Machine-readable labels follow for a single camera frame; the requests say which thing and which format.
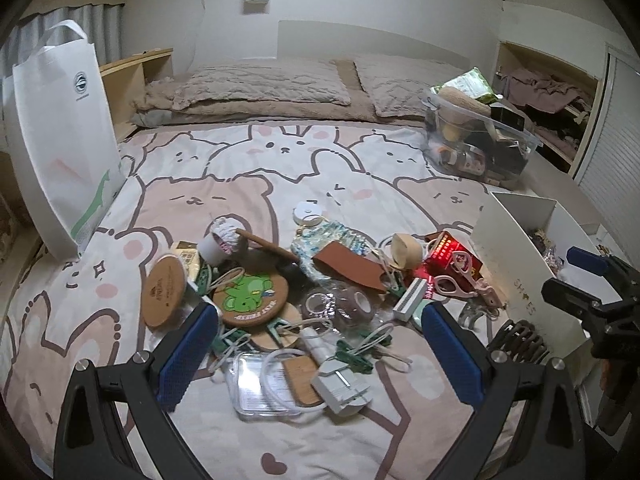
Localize wooden bedside shelf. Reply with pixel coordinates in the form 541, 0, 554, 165
97, 48, 174, 142

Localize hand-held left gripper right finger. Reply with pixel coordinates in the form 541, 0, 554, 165
421, 301, 593, 480

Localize white cable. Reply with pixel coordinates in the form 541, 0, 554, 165
214, 319, 417, 417

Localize white cardboard box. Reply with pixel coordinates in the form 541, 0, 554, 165
471, 190, 615, 401

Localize green clothes peg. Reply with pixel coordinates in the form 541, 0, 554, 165
334, 339, 377, 374

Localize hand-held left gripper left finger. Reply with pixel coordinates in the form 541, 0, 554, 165
54, 301, 223, 480

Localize white tote bag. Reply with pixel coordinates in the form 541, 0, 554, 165
2, 19, 127, 262

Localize white louvred closet door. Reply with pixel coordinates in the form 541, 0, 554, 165
574, 51, 640, 242

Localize beige woven roll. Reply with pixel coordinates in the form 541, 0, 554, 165
436, 87, 494, 117

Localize grey curtain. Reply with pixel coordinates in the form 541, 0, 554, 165
0, 2, 124, 92

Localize beige quilted pillow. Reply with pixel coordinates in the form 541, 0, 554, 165
352, 54, 482, 119
171, 58, 352, 112

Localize white round tape measure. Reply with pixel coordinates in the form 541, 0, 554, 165
292, 199, 324, 227

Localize pink scissors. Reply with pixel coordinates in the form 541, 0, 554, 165
433, 251, 494, 302

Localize white headboard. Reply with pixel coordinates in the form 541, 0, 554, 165
277, 19, 469, 74

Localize blue white patterned pouch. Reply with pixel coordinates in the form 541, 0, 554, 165
290, 220, 372, 282

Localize dark brown hair claw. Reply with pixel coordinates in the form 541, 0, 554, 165
486, 319, 549, 367

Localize white tube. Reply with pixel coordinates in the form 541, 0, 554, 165
299, 326, 334, 362

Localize clear plastic case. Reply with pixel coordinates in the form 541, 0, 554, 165
222, 351, 327, 422

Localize wooden handled brush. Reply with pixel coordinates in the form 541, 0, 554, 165
210, 214, 302, 264

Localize pile of clothes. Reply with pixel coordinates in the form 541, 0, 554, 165
499, 66, 599, 162

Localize square bamboo coaster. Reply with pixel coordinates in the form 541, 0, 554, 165
281, 356, 324, 407

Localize frog print cork coaster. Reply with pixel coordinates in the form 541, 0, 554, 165
212, 271, 292, 329

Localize black box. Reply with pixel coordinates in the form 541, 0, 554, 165
489, 102, 532, 134

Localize plain cork coaster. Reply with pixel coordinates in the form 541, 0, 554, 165
141, 254, 189, 331

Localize clear plastic storage bin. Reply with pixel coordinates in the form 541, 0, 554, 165
421, 85, 544, 184

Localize white power adapter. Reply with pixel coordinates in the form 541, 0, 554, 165
310, 356, 372, 417

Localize clear tape roll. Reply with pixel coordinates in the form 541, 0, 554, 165
331, 286, 377, 329

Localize animal print blanket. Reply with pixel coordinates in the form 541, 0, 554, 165
0, 119, 601, 480

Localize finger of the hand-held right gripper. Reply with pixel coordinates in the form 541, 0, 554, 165
566, 246, 640, 288
541, 276, 640, 359

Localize red holographic pack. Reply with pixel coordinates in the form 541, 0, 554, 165
416, 229, 484, 292

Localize white cup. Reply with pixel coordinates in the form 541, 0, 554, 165
197, 231, 234, 266

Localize green snack bag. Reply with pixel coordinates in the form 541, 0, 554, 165
431, 69, 502, 104

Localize brown leather pouch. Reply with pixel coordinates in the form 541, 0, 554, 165
312, 240, 392, 294

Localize beige tape roll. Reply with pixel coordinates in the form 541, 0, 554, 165
389, 231, 424, 272

